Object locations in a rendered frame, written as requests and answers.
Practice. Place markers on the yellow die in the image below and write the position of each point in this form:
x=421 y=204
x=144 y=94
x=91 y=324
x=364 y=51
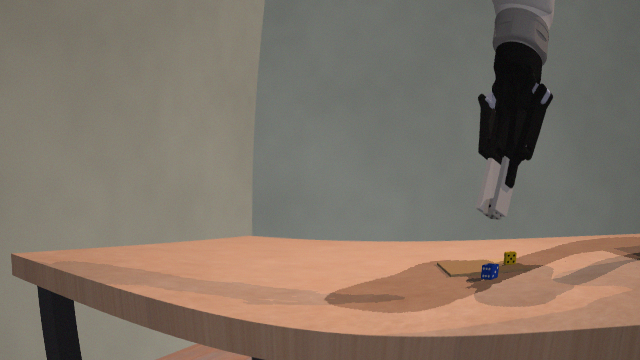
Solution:
x=510 y=258

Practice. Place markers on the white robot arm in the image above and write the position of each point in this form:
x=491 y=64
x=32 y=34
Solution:
x=524 y=21

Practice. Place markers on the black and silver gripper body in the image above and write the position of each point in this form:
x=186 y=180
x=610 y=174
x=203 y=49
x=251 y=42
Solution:
x=517 y=60

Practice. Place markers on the tan square mat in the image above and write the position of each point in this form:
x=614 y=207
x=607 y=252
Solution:
x=474 y=267

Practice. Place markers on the blue die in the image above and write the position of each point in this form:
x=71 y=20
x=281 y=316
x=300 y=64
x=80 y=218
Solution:
x=489 y=271

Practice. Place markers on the grey die with black pips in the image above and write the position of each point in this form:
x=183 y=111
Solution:
x=489 y=212

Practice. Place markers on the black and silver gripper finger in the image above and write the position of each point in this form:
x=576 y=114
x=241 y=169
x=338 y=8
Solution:
x=491 y=108
x=521 y=135

